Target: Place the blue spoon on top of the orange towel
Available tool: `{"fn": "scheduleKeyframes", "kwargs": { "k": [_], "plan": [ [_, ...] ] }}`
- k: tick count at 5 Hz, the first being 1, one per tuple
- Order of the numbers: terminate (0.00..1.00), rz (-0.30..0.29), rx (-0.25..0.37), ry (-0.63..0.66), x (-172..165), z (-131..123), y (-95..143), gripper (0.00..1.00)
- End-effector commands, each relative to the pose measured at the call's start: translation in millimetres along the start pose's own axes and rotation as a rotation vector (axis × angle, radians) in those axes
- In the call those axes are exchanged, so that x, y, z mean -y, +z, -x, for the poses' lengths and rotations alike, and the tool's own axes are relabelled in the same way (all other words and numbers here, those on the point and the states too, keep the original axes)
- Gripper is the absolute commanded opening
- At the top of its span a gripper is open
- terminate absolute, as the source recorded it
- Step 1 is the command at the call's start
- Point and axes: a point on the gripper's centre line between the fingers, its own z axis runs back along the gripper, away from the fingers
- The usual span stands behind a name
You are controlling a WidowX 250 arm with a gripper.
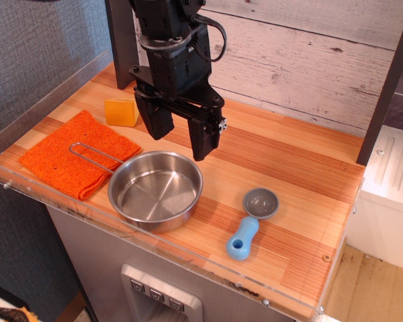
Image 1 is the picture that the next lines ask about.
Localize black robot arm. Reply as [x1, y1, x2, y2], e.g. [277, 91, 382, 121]
[130, 1, 227, 161]

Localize white cabinet at right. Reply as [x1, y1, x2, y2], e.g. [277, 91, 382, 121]
[345, 126, 403, 268]

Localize dark upright post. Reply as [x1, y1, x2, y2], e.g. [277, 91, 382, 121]
[105, 0, 140, 90]
[356, 30, 403, 166]

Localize clear acrylic guard rail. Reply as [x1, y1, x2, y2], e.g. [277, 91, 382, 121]
[0, 52, 364, 321]

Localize orange towel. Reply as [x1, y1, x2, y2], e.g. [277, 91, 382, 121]
[19, 110, 142, 200]

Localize grey toy kitchen cabinet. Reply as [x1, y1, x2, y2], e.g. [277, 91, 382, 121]
[47, 207, 290, 321]

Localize silver dispenser button panel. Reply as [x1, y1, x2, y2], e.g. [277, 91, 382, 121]
[120, 264, 204, 321]

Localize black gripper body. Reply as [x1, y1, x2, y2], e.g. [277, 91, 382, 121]
[131, 23, 226, 134]

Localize orange cloth at bottom left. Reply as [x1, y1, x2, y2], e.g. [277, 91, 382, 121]
[0, 307, 38, 322]

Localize dark right upright post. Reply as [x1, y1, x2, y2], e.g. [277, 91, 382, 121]
[356, 30, 403, 166]

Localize yellow cheese wedge block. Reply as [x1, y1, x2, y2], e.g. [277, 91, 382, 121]
[104, 98, 139, 127]

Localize steel pan with wire handle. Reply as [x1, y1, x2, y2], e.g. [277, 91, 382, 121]
[69, 142, 204, 233]

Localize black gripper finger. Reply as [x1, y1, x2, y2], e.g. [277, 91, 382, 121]
[188, 118, 220, 161]
[134, 92, 174, 140]

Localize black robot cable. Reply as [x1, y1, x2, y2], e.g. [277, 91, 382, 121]
[187, 13, 228, 63]

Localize blue spoon with grey bowl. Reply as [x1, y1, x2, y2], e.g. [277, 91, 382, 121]
[226, 188, 279, 261]

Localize dark left upright post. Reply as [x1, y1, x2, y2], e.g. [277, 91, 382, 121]
[105, 0, 140, 90]

